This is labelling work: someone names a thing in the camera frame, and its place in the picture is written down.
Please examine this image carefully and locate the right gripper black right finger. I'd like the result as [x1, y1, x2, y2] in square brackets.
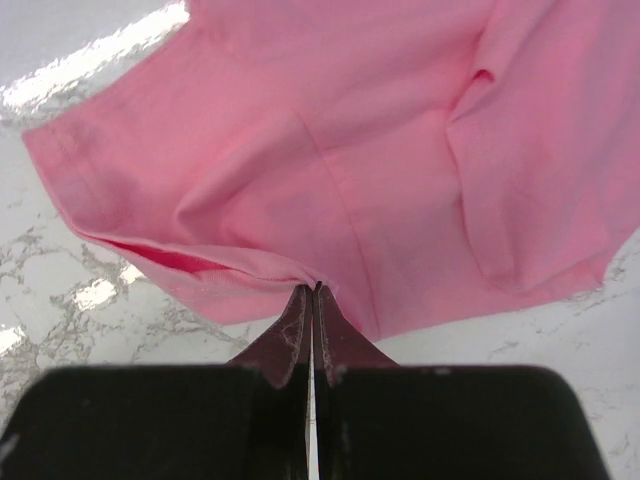
[312, 283, 399, 389]

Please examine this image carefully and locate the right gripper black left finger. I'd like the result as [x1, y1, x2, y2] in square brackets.
[225, 285, 312, 390]

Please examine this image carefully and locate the pink t shirt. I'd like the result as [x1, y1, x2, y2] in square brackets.
[23, 1, 639, 340]

